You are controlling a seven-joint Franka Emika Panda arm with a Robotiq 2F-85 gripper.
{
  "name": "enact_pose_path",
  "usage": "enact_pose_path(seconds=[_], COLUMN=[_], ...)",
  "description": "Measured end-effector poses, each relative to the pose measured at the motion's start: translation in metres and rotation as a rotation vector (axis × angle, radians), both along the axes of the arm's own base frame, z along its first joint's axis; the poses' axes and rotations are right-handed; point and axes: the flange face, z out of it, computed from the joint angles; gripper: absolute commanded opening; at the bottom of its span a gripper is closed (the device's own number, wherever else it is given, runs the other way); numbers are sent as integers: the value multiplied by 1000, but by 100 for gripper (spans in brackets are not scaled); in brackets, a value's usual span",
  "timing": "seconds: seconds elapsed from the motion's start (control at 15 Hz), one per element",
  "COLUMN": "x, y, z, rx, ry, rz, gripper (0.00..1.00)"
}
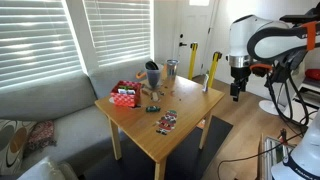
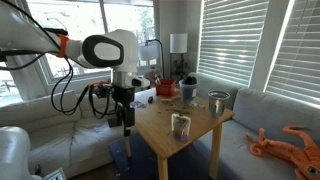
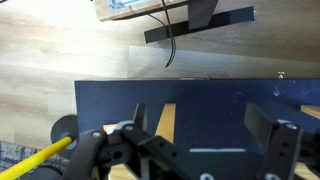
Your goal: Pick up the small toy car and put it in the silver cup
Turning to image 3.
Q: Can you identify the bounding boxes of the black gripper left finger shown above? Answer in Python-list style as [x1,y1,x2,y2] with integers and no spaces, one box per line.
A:
[62,104,184,180]

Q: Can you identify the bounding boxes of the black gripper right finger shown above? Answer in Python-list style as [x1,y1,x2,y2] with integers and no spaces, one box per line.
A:
[244,103,320,180]

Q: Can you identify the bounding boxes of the black round wheel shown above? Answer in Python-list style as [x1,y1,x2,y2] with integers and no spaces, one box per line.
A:
[50,114,79,159]

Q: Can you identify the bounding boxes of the yellow rod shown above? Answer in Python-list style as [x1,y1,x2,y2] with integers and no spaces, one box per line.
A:
[0,136,73,180]

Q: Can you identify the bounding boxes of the wooden desk top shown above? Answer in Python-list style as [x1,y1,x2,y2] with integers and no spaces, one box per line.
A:
[93,0,191,22]

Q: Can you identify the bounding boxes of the black metal desk foot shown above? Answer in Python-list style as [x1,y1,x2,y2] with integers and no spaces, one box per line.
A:
[144,0,256,43]

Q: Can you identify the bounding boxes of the black cable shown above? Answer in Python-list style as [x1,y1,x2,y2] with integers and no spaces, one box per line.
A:
[146,0,177,68]

